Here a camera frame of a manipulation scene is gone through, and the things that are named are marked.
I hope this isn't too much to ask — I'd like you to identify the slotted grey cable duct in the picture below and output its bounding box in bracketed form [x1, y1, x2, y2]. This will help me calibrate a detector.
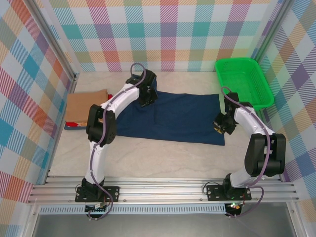
[39, 204, 228, 215]

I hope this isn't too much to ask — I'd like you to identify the grey metal panel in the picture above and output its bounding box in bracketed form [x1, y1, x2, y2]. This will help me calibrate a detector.
[32, 213, 297, 237]

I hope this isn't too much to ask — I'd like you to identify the aluminium mounting rail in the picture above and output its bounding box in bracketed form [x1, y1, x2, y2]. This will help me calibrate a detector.
[27, 175, 301, 205]

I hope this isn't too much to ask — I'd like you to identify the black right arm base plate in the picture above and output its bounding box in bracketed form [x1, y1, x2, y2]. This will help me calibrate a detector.
[206, 184, 252, 201]

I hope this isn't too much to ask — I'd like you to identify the green plastic basket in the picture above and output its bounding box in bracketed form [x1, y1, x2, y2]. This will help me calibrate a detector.
[215, 57, 275, 111]

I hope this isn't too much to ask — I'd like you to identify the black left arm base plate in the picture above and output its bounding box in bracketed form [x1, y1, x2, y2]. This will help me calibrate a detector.
[75, 185, 120, 203]

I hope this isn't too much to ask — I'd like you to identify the navy t-shirt with cartoon print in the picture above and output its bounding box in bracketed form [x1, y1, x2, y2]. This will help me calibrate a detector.
[115, 78, 226, 147]

